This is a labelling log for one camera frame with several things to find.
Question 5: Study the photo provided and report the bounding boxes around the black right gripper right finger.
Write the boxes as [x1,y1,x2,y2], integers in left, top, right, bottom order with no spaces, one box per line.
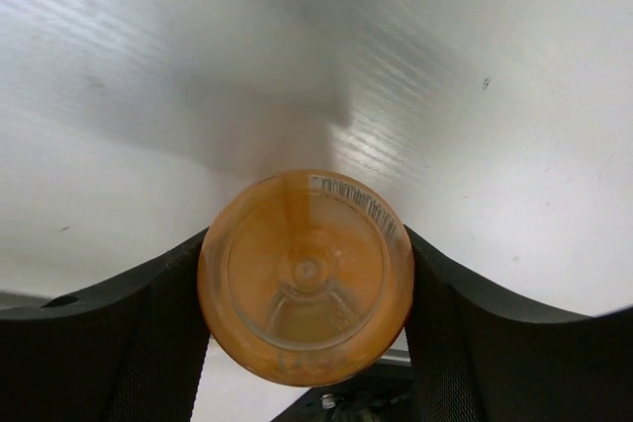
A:
[406,231,632,421]

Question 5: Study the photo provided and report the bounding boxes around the orange juice bottle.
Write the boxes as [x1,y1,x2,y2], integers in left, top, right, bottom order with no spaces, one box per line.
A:
[197,170,414,387]

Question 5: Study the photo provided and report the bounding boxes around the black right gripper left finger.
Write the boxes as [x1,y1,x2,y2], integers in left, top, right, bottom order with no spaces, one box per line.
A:
[1,232,210,421]

